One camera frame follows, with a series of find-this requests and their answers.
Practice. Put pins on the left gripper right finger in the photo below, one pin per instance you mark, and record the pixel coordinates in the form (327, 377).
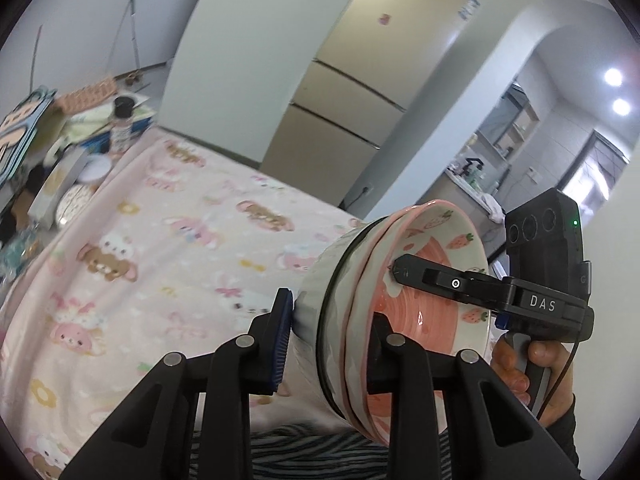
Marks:
(491, 434)

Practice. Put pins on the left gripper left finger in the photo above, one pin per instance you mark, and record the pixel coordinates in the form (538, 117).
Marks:
(190, 417)

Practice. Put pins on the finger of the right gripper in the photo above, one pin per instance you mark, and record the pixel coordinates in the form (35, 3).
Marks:
(464, 287)

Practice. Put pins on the pink rabbit bowl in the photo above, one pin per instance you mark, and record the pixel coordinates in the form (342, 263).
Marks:
(374, 262)
(442, 233)

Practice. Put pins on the white ribbed bowl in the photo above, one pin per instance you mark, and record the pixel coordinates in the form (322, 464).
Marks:
(321, 313)

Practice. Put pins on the pink cloth on vanity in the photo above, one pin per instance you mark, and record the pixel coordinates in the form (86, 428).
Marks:
(494, 209)

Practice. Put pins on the beige bathroom vanity cabinet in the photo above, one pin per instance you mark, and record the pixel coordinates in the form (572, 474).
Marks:
(456, 191)

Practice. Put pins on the black bathroom faucet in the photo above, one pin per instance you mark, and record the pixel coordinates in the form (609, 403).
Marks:
(471, 168)

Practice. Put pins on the black striped grey cloth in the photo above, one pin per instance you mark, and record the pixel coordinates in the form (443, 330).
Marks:
(298, 451)

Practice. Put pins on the pink cartoon tablecloth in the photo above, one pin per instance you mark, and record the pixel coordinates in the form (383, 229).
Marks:
(178, 250)

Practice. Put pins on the gold three-door refrigerator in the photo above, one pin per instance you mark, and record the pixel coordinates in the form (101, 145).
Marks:
(363, 78)

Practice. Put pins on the black-capped seasoning bottle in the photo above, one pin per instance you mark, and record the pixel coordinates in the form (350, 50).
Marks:
(121, 125)

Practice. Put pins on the pink comb rack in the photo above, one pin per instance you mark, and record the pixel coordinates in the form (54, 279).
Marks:
(87, 97)

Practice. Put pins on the leaning mop pole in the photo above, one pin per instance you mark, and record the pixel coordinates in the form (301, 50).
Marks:
(125, 41)

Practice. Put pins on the wall mirror cabinet shelf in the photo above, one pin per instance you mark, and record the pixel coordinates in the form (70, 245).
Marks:
(510, 123)

